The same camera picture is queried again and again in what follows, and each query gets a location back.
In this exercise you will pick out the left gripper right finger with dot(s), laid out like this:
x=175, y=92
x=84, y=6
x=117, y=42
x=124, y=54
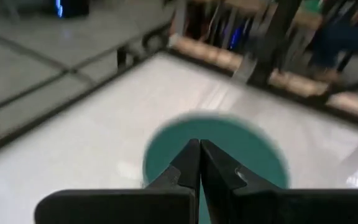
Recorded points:
x=291, y=207

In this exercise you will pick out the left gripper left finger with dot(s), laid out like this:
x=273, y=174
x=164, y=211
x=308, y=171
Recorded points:
x=120, y=207

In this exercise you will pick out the green bowl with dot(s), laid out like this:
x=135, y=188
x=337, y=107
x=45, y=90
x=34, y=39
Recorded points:
x=228, y=137

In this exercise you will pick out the white glossy table sheet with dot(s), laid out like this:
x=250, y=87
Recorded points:
x=104, y=124

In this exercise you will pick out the person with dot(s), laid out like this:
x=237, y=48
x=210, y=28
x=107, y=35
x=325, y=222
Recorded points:
x=340, y=37

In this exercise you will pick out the black computer tower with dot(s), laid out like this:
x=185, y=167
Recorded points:
x=70, y=7

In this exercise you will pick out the black metal table frame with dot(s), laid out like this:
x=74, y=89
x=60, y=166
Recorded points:
x=121, y=57

